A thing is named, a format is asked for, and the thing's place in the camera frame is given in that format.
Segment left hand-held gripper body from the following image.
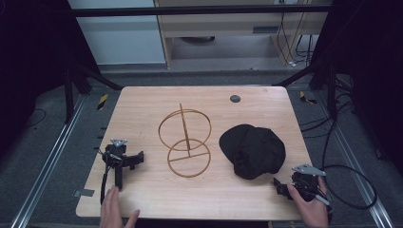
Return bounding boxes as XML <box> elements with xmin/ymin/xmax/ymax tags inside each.
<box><xmin>100</xmin><ymin>138</ymin><xmax>129</xmax><ymax>191</ymax></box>

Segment grey tape piece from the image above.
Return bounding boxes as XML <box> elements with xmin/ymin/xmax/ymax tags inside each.
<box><xmin>72</xmin><ymin>188</ymin><xmax>96</xmax><ymax>199</ymax></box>

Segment black curtain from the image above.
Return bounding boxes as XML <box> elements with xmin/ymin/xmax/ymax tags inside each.
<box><xmin>0</xmin><ymin>0</ymin><xmax>103</xmax><ymax>161</ymax></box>
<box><xmin>308</xmin><ymin>0</ymin><xmax>403</xmax><ymax>177</ymax></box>

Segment person's left hand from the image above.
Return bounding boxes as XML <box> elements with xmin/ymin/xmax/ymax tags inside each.
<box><xmin>99</xmin><ymin>185</ymin><xmax>141</xmax><ymax>228</ymax></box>

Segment wooden ring hat stand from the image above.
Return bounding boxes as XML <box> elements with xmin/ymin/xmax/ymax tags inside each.
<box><xmin>157</xmin><ymin>103</ymin><xmax>213</xmax><ymax>179</ymax></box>

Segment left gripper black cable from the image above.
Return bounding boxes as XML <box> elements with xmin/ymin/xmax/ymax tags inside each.
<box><xmin>96</xmin><ymin>147</ymin><xmax>112</xmax><ymax>205</ymax></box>

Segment aluminium floor rail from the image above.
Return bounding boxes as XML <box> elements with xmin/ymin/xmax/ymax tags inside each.
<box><xmin>316</xmin><ymin>91</ymin><xmax>395</xmax><ymax>228</ymax></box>
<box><xmin>10</xmin><ymin>94</ymin><xmax>87</xmax><ymax>228</ymax></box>

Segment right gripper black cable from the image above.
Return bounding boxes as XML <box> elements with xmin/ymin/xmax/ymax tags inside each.
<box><xmin>320</xmin><ymin>120</ymin><xmax>378</xmax><ymax>211</ymax></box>

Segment hanging cables under desk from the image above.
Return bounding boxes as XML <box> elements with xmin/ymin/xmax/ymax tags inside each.
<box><xmin>276</xmin><ymin>0</ymin><xmax>315</xmax><ymax>68</ymax></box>

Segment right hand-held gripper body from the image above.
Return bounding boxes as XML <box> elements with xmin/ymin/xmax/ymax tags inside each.
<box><xmin>286</xmin><ymin>163</ymin><xmax>333</xmax><ymax>208</ymax></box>

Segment black metal stand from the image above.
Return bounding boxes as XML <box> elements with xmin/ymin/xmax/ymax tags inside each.
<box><xmin>273</xmin><ymin>60</ymin><xmax>338</xmax><ymax>119</ymax></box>
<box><xmin>64</xmin><ymin>58</ymin><xmax>124</xmax><ymax>124</ymax></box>

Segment yellow black tape strip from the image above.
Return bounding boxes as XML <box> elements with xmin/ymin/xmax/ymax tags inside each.
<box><xmin>298</xmin><ymin>90</ymin><xmax>318</xmax><ymax>105</ymax></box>
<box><xmin>96</xmin><ymin>93</ymin><xmax>109</xmax><ymax>111</ymax></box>

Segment white cabinet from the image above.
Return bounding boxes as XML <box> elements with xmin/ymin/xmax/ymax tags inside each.
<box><xmin>67</xmin><ymin>0</ymin><xmax>167</xmax><ymax>67</ymax></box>

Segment bundle of black floor cables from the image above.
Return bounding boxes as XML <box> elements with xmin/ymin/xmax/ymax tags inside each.
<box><xmin>299</xmin><ymin>75</ymin><xmax>357</xmax><ymax>140</ymax></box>

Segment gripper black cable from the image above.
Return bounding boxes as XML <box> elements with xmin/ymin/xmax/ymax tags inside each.
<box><xmin>320</xmin><ymin>120</ymin><xmax>378</xmax><ymax>211</ymax></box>
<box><xmin>96</xmin><ymin>147</ymin><xmax>112</xmax><ymax>205</ymax></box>

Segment thin black floor cable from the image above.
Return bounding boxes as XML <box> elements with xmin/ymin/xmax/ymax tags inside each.
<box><xmin>24</xmin><ymin>107</ymin><xmax>48</xmax><ymax>128</ymax></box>

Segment black cap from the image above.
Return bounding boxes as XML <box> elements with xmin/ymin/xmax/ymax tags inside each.
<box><xmin>218</xmin><ymin>123</ymin><xmax>287</xmax><ymax>181</ymax></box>

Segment black horizontal frame bar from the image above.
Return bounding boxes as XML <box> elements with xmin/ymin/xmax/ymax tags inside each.
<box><xmin>70</xmin><ymin>4</ymin><xmax>333</xmax><ymax>18</ymax></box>

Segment person's right hand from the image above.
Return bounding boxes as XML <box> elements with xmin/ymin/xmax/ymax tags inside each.
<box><xmin>286</xmin><ymin>176</ymin><xmax>331</xmax><ymax>228</ymax></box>

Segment light wooden desk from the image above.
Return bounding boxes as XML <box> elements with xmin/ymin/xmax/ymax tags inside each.
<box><xmin>154</xmin><ymin>0</ymin><xmax>333</xmax><ymax>69</ymax></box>

